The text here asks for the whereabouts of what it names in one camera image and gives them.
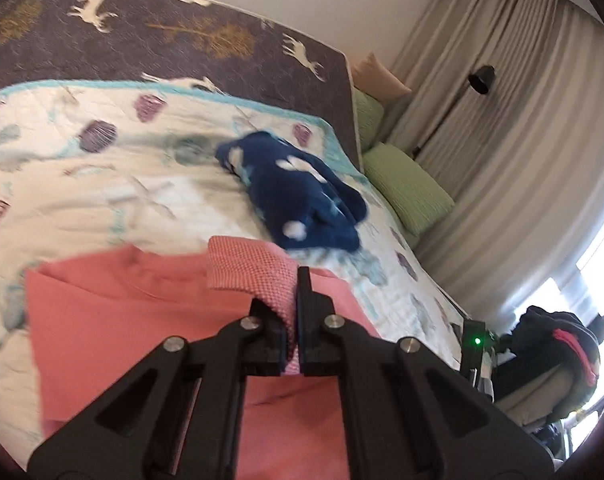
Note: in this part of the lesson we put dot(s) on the large green pillow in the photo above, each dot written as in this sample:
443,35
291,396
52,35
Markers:
406,185

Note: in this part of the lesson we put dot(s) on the small green pillow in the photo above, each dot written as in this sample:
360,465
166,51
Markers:
366,120

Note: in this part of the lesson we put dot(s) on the beige curtain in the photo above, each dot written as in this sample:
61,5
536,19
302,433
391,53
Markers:
531,110

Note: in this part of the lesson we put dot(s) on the pink knit garment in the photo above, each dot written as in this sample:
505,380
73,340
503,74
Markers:
132,320

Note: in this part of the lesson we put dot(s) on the peach pillow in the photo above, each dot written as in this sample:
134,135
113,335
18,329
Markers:
376,80

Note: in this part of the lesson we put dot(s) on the navy spotted garment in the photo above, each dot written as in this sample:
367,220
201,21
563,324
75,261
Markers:
282,190

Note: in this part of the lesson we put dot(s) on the white seashell print quilt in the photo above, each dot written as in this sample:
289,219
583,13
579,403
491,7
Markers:
132,170

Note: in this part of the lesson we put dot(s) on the black floor lamp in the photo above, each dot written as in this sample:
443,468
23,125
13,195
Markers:
481,79

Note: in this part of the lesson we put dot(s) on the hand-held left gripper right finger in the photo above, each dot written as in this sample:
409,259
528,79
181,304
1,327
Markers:
307,340

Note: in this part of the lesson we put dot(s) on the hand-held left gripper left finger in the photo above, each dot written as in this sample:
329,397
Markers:
268,342

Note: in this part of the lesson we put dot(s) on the dark deer print bed cover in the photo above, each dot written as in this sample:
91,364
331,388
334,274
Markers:
132,20

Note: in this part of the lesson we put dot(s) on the bright window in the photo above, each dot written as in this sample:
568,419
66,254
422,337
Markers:
601,265

